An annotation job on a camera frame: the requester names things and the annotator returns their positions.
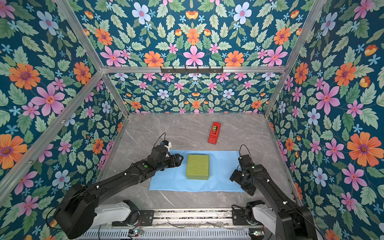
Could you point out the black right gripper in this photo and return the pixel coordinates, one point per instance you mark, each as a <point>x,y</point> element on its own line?
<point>248,188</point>

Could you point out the aluminium horizontal back bar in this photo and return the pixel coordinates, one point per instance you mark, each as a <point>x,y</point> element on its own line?
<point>144,70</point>

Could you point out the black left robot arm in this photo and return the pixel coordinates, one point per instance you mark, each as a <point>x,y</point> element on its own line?
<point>77,212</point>

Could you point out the white vented cable duct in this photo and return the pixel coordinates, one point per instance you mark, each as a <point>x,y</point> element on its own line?
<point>166,234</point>

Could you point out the aluminium left side bar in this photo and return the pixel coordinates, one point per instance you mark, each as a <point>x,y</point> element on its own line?
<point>12,178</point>

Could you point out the red tape dispenser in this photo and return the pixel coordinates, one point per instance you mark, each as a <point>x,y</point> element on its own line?
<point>214,133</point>

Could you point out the green gift box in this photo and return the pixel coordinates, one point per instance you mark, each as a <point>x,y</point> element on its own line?
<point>198,167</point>

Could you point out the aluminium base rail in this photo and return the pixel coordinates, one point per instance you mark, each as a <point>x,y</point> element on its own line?
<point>220,216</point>

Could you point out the aluminium corner frame post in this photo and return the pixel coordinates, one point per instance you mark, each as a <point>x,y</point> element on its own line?
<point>309,23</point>
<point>83,39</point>

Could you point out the aluminium corner frame post right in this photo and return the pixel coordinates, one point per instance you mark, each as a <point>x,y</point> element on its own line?
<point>309,23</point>

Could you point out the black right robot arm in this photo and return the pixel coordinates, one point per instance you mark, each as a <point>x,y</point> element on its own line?
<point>294,222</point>

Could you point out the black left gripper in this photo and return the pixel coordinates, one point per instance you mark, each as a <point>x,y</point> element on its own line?
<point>174,163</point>

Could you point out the black hook rail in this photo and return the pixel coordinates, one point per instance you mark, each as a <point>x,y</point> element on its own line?
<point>190,70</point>

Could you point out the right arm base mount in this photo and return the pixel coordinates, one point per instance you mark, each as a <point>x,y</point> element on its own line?
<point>254,213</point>

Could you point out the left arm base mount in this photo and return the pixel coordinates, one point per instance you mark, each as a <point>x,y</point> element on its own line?
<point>136,216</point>

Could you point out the aluminium corner frame post left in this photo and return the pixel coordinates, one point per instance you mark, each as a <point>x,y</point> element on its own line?
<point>83,39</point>

